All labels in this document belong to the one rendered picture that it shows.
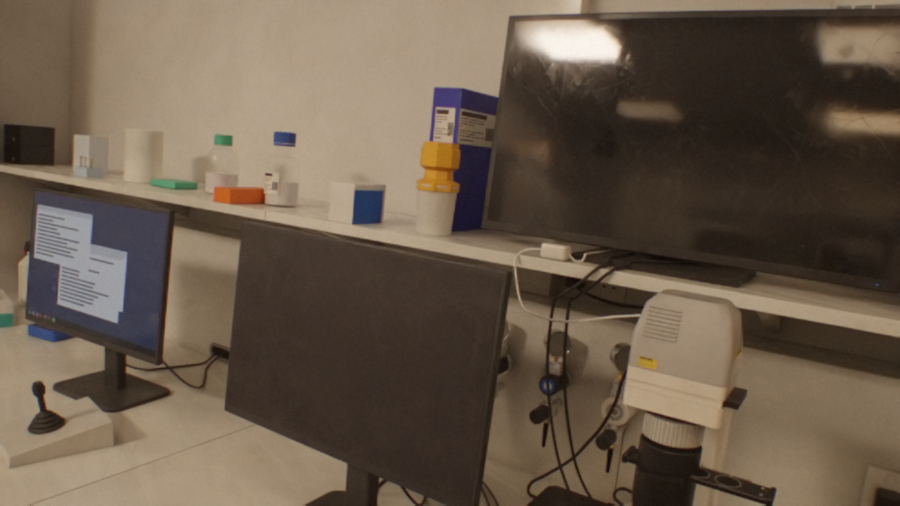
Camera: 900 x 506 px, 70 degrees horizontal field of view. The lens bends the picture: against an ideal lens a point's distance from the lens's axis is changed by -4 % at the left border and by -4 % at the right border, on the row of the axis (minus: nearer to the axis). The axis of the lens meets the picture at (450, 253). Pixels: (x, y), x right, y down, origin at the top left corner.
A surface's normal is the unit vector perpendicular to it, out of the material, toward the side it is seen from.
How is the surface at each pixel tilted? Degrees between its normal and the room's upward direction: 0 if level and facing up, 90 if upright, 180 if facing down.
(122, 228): 86
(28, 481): 0
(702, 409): 90
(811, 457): 90
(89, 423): 9
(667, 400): 90
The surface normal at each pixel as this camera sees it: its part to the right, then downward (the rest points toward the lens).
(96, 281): -0.45, 0.01
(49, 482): 0.09, -0.99
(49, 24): 0.84, 0.15
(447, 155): 0.24, 0.16
